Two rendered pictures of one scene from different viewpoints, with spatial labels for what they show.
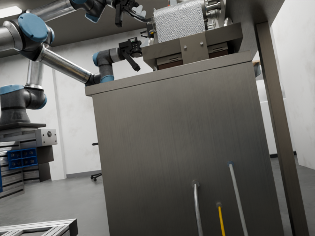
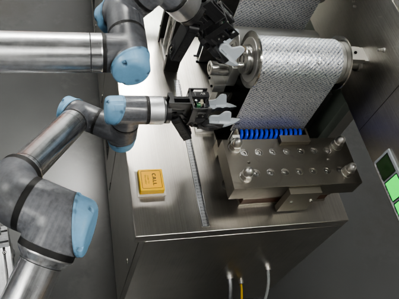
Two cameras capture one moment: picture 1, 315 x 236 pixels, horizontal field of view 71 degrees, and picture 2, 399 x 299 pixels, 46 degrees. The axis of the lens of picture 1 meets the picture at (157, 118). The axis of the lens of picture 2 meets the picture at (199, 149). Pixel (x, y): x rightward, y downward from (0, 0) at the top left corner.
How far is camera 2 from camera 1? 1.61 m
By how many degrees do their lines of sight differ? 68
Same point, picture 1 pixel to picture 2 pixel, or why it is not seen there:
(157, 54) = (250, 196)
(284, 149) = not seen: hidden behind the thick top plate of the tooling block
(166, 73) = (256, 229)
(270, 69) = (347, 118)
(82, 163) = not seen: outside the picture
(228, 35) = (340, 189)
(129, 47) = (190, 119)
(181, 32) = (284, 105)
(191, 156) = (237, 266)
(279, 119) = not seen: hidden behind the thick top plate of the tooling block
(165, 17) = (274, 82)
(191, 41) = (301, 197)
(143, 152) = (189, 268)
